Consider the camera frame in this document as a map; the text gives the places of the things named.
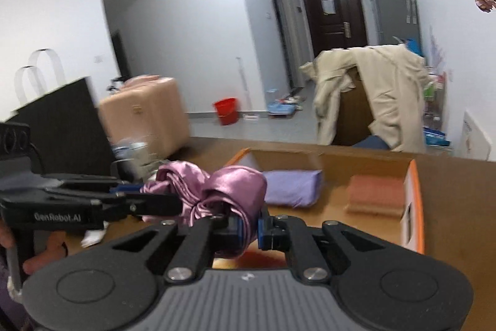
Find pink suitcase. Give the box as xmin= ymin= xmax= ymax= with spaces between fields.
xmin=98 ymin=74 xmax=191 ymax=162

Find blue cushion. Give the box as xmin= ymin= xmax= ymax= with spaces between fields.
xmin=351 ymin=135 xmax=391 ymax=151

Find dark brown door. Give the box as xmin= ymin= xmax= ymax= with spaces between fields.
xmin=299 ymin=0 xmax=369 ymax=58

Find person's left hand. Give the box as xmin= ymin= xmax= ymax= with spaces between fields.
xmin=0 ymin=221 xmax=69 ymax=275

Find beige coat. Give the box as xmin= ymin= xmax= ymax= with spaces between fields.
xmin=299 ymin=44 xmax=430 ymax=153

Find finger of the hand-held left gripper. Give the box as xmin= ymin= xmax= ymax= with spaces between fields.
xmin=42 ymin=177 xmax=131 ymax=199
xmin=91 ymin=194 xmax=184 ymax=226

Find purple feather decoration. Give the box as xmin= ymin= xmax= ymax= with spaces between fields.
xmin=428 ymin=26 xmax=447 ymax=73

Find clear plastic bottle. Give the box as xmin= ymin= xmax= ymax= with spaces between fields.
xmin=112 ymin=139 xmax=153 ymax=171

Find black bag with white handles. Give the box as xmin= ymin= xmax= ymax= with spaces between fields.
xmin=0 ymin=48 xmax=125 ymax=185

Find grey interior door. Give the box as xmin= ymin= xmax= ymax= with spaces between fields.
xmin=266 ymin=0 xmax=296 ymax=89

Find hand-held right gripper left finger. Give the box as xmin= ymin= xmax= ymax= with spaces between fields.
xmin=112 ymin=214 xmax=245 ymax=283

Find red bucket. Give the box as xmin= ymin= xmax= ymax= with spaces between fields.
xmin=212 ymin=97 xmax=239 ymax=126

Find salmon folded towel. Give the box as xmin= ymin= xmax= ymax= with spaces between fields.
xmin=347 ymin=175 xmax=407 ymax=217

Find pink satin cloth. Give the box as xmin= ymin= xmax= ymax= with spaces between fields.
xmin=140 ymin=160 xmax=269 ymax=260

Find white flat panel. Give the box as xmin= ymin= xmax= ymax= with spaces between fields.
xmin=461 ymin=110 xmax=494 ymax=161

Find blue flat package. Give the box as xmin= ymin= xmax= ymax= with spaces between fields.
xmin=267 ymin=88 xmax=303 ymax=119

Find orange-sided cardboard box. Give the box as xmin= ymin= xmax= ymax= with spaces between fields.
xmin=225 ymin=148 xmax=426 ymax=266

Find brown chair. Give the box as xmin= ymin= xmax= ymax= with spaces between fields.
xmin=333 ymin=66 xmax=390 ymax=147

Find lavender folded cloth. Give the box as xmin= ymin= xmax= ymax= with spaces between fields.
xmin=263 ymin=170 xmax=324 ymax=208

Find white crumpled cloth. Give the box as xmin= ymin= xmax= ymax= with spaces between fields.
xmin=81 ymin=228 xmax=106 ymax=247

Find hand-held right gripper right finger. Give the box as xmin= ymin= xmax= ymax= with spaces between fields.
xmin=257 ymin=206 xmax=390 ymax=284

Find blue plastic packages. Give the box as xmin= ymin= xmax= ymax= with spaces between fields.
xmin=423 ymin=127 xmax=453 ymax=149

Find grey refrigerator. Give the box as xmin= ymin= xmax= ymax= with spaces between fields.
xmin=366 ymin=0 xmax=423 ymax=54

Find cluttered storage rack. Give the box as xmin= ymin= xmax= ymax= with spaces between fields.
xmin=423 ymin=70 xmax=452 ymax=130

